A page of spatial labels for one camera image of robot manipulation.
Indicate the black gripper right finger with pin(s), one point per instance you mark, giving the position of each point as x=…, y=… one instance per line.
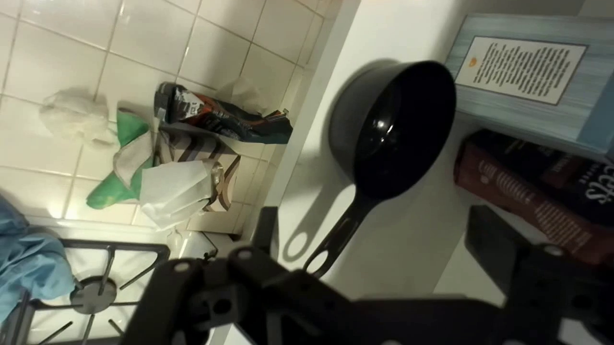
x=494, y=244

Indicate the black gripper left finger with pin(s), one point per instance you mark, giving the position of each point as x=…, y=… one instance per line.
x=266, y=231

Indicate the small black pot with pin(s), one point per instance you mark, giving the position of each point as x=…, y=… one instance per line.
x=387, y=131

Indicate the red brown book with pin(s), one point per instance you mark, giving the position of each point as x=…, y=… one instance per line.
x=567, y=198

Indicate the pile of bags on counter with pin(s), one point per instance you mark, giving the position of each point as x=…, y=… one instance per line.
x=197, y=128

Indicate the white kitchen stove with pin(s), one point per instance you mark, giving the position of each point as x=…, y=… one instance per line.
x=108, y=289

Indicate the black stove grate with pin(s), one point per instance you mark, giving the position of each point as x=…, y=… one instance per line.
x=83, y=290

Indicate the green white plastic bag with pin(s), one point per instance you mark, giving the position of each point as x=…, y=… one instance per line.
x=135, y=154

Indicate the blue box on shelf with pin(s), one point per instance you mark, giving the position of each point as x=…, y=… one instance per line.
x=550, y=78

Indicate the white crumpled plastic bag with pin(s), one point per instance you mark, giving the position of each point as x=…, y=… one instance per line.
x=76, y=114

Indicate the blue cloth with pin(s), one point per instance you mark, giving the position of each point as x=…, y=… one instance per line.
x=32, y=262

